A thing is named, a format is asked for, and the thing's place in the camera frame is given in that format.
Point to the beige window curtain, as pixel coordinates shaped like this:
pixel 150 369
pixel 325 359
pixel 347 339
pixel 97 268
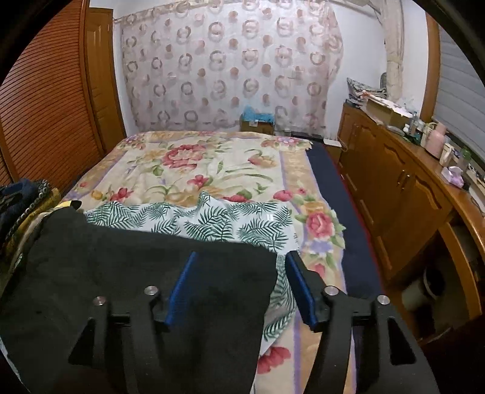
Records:
pixel 392 49

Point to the pink thermos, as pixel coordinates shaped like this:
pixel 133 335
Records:
pixel 437 142

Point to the white cylindrical bin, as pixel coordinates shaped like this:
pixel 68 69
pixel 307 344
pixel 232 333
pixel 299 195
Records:
pixel 420 290

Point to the fern-print sheet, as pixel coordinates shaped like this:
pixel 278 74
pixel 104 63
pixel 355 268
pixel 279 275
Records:
pixel 212 223

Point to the wooden louvered wardrobe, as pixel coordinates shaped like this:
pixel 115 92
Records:
pixel 49 94

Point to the pile of folded clothes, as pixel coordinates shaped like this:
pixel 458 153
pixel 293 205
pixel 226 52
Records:
pixel 39 195

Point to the wooden sideboard cabinet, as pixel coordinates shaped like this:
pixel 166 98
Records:
pixel 386 182

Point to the open cardboard box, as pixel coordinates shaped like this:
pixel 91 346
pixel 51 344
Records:
pixel 388 113

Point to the pink tissue pack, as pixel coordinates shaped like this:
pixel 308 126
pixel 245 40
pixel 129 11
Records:
pixel 452 177

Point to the black fleece garment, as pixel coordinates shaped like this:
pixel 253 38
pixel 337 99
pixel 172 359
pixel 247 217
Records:
pixel 113 265

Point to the navy bed sheet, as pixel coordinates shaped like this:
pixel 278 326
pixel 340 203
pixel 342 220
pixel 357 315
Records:
pixel 341 212

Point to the circle-patterned sheer curtain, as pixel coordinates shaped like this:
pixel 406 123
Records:
pixel 227 68

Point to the green-capped bottle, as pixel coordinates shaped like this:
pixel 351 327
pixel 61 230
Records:
pixel 465 161

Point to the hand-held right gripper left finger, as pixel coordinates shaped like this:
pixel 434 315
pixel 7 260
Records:
pixel 182 288

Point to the floral blanket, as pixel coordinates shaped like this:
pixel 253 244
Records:
pixel 189 159

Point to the white power strip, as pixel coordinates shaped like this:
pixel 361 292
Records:
pixel 332 143

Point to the box with blue cloth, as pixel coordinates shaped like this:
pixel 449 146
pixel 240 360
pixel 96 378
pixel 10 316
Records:
pixel 257 119

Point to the grey window blind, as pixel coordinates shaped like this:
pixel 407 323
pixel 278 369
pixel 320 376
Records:
pixel 460 94

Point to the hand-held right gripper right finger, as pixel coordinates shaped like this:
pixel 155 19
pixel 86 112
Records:
pixel 299 288

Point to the yellow garment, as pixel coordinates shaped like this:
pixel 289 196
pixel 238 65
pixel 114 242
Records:
pixel 41 223

